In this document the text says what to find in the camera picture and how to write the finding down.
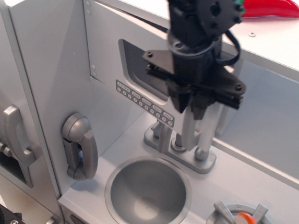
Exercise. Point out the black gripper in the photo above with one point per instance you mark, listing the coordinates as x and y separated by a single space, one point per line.
198 78

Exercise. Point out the grey toy microwave door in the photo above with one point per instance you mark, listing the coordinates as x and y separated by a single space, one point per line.
116 43

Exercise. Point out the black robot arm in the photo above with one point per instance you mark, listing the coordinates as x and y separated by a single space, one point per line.
200 24

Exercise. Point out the grey toy faucet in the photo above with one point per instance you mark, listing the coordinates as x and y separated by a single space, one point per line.
159 137

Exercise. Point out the grey round sink bowl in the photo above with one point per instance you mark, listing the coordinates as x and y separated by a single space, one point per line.
148 190

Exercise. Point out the red toy chili pepper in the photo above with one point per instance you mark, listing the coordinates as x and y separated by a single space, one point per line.
276 8

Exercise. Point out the grey toy telephone handset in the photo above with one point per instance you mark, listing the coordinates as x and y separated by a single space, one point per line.
80 148

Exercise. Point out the white toy kitchen cabinet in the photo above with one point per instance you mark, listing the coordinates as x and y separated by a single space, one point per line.
45 71

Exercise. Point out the grey ice dispenser panel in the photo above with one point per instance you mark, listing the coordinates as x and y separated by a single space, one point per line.
14 166

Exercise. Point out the grey fridge door handle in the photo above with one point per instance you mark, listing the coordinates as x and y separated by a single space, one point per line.
12 118

